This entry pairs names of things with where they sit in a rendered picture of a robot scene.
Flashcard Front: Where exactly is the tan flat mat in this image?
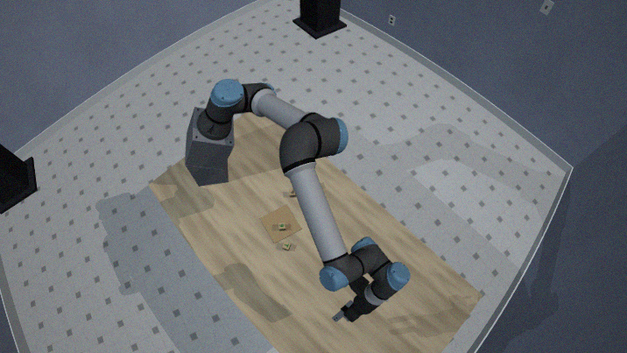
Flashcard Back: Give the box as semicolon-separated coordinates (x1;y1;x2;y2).
260;205;301;243

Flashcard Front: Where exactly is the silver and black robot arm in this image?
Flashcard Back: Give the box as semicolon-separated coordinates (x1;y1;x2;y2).
197;79;411;300

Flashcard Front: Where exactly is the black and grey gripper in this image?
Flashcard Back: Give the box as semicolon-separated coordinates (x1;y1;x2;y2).
332;276;385;322

